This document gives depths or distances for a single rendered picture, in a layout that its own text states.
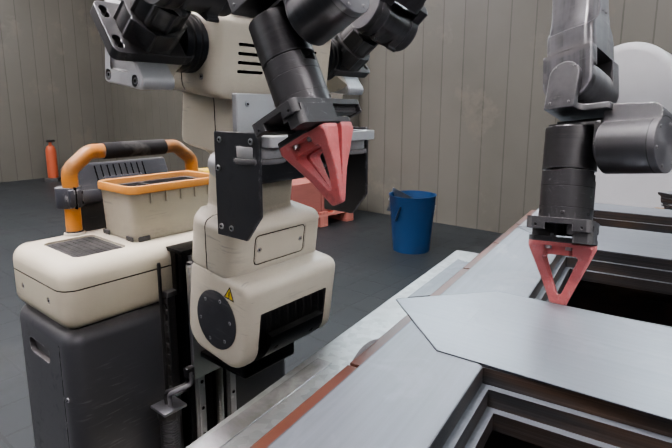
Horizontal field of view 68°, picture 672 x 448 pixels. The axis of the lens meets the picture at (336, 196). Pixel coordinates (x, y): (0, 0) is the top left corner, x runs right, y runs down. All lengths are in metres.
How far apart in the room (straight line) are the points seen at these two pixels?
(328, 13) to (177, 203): 0.72
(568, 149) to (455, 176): 4.07
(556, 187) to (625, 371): 0.21
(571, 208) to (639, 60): 2.75
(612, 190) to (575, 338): 2.80
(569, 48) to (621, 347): 0.33
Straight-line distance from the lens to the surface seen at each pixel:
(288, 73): 0.51
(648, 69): 3.32
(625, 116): 0.60
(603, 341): 0.56
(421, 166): 4.82
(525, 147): 4.40
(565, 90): 0.62
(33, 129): 8.73
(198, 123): 0.90
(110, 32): 0.73
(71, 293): 1.00
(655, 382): 0.50
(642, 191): 3.30
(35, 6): 8.90
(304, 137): 0.49
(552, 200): 0.61
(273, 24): 0.53
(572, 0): 0.70
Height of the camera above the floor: 1.08
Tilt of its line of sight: 10 degrees down
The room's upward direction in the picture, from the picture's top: straight up
